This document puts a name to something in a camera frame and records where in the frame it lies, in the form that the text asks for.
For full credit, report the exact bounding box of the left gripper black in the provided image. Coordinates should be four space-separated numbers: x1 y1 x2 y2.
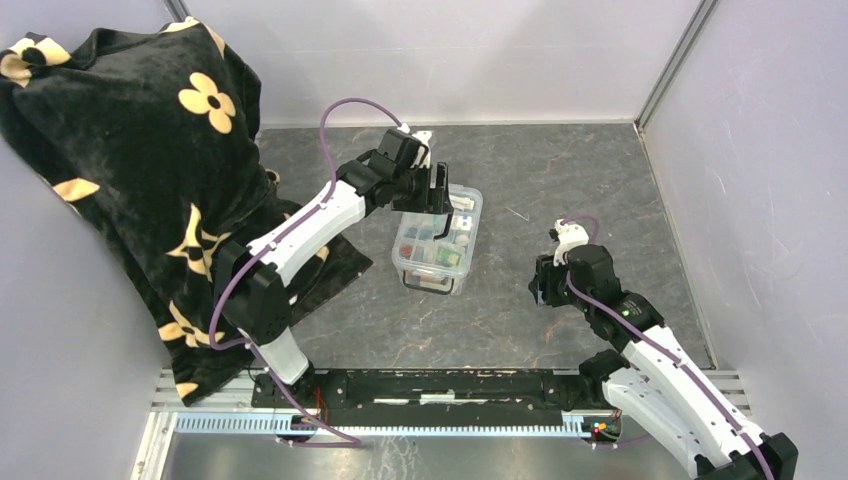
392 161 453 215

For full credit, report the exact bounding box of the clear first aid box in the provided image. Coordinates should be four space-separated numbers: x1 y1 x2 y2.
390 185 485 297

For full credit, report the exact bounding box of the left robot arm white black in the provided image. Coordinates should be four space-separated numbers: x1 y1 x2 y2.
210 127 454 408

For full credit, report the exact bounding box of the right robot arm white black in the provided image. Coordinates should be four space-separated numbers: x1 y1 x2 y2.
528 244 799 479

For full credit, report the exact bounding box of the black blanket with cream flowers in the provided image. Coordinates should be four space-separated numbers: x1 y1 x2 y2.
0 16 374 406

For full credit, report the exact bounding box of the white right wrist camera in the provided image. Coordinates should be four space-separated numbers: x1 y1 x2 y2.
549 219 590 267

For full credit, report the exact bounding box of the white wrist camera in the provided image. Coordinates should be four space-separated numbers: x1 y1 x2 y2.
397 123 433 169
549 219 590 267

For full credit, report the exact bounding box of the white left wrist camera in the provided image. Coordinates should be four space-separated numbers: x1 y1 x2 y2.
397 123 433 169

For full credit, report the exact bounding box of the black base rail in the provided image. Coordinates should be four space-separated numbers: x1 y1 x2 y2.
290 369 611 428

